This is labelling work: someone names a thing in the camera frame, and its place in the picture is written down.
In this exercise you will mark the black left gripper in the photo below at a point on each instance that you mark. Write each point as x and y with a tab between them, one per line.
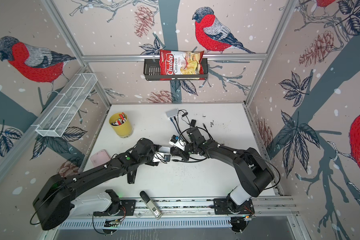
155	147

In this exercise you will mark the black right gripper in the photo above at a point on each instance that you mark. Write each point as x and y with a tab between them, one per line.
181	154

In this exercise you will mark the white network switch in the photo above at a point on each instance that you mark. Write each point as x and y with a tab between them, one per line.
172	113
164	150

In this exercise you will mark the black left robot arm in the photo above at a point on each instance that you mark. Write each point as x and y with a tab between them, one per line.
54	202

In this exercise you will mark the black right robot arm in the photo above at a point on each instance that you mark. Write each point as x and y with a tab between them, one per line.
253	171

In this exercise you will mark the black stapler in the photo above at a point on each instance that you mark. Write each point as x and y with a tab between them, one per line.
131	177

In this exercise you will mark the yellow cup with pens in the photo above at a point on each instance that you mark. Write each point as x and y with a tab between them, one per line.
121	125

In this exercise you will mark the black grey remote device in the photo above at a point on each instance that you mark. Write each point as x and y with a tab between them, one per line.
151	205

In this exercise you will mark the red cassava chips bag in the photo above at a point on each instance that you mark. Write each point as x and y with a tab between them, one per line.
190	62

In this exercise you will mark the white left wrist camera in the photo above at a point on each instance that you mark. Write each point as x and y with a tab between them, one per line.
158	157

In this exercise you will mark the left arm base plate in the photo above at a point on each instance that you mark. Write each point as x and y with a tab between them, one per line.
118	208

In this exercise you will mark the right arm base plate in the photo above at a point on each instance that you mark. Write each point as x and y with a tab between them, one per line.
228	207

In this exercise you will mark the black wall basket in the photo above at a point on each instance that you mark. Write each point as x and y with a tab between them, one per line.
153	71

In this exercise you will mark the white wire mesh shelf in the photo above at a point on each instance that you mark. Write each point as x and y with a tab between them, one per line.
58	119

